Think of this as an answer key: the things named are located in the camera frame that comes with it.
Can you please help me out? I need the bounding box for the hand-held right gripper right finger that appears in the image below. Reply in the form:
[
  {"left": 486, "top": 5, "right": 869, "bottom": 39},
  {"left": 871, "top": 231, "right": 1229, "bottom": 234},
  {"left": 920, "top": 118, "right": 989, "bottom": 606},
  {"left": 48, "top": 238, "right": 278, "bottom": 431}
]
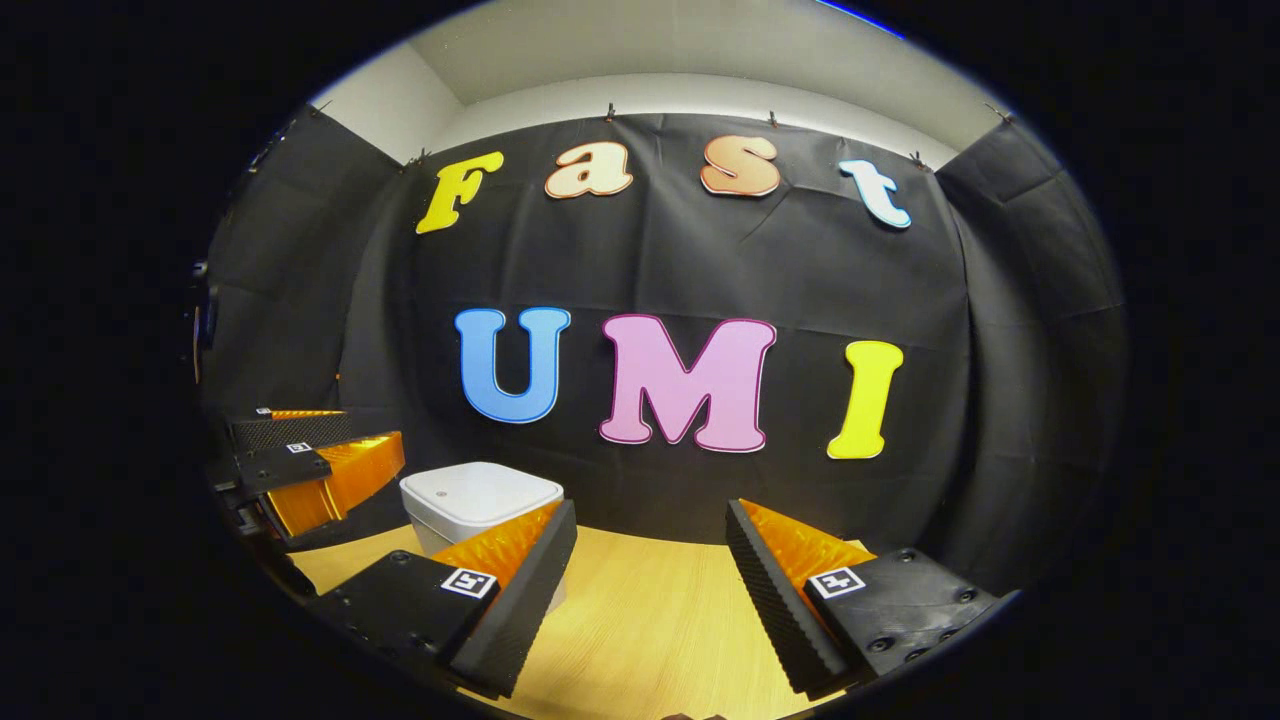
[{"left": 725, "top": 498, "right": 1001, "bottom": 701}]

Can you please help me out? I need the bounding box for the white desktop garbage bin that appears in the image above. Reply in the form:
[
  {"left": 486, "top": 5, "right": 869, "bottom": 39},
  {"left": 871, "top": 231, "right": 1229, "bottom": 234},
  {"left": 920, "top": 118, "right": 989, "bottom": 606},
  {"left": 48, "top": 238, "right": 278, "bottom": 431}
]
[{"left": 399, "top": 461, "right": 567, "bottom": 611}]

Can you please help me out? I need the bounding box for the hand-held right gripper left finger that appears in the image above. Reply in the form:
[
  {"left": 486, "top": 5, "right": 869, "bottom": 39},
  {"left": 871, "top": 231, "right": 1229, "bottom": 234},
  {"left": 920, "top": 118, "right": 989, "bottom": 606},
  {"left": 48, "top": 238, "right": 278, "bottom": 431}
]
[{"left": 315, "top": 499, "right": 579, "bottom": 701}]

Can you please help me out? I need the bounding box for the wooden desktop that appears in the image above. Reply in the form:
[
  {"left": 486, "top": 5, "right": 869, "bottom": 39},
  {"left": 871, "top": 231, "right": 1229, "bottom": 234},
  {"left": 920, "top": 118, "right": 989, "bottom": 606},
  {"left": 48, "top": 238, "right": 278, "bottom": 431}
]
[{"left": 288, "top": 524, "right": 876, "bottom": 720}]

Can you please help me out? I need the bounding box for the black backdrop cloth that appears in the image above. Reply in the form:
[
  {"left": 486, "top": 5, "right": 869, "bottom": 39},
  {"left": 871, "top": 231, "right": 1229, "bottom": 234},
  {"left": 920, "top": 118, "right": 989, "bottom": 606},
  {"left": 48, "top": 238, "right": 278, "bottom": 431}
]
[{"left": 195, "top": 105, "right": 1131, "bottom": 601}]

